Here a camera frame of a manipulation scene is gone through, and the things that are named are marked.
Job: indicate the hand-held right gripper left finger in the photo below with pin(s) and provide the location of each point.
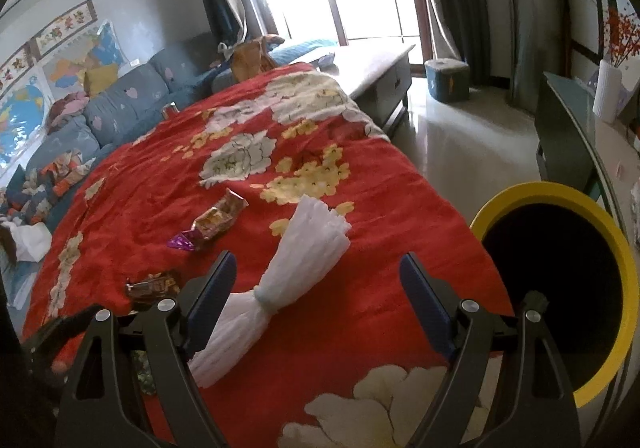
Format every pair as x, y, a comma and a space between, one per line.
212, 293

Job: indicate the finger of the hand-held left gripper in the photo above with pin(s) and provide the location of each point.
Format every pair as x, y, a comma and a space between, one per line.
60, 333

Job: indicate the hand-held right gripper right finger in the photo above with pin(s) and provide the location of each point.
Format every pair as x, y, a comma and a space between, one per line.
425, 303

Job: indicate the yellow rimmed trash bin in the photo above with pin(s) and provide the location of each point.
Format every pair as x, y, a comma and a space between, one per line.
550, 195

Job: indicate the dark brown candy wrapper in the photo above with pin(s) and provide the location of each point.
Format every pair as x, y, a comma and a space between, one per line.
152, 285

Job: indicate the brown gold snack packet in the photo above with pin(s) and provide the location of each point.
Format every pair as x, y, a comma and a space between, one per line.
220, 215

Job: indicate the green patterned packet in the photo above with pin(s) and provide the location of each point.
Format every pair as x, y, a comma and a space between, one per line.
145, 373

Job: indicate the white crumpled paper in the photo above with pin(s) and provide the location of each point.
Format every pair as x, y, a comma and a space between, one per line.
27, 240

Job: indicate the red floral blanket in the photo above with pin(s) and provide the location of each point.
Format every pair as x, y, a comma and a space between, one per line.
380, 188

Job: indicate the orange patterned clothes pile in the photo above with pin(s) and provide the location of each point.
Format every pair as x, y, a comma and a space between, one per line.
60, 176

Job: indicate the red drink can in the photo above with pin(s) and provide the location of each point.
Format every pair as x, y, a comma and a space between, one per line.
170, 111

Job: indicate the blue patterned sofa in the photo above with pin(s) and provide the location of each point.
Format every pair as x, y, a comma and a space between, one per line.
125, 98

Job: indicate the world map poster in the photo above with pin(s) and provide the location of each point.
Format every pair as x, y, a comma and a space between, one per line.
20, 123

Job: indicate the blue padded stool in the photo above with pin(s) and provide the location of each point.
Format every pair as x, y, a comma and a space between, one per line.
447, 81

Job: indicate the glass side table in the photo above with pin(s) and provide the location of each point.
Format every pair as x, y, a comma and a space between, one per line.
565, 128

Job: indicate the pink clothes pile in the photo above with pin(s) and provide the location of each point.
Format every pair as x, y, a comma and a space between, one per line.
67, 108

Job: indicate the brown paper bag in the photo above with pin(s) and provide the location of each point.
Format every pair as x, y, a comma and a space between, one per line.
252, 58

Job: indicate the white coffee table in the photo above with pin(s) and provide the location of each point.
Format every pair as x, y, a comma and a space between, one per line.
380, 68

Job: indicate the yellow cushion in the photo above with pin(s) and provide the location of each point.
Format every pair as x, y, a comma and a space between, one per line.
101, 80

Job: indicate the framed calligraphy banner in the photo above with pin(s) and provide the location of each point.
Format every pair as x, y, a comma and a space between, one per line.
62, 26
15, 66

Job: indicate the country map poster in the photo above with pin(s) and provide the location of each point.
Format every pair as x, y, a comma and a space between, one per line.
75, 58

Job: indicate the white ribbed vase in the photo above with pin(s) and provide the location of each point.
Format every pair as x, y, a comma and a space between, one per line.
606, 93

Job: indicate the red flower branches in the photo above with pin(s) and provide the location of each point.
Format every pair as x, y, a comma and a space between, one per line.
622, 38

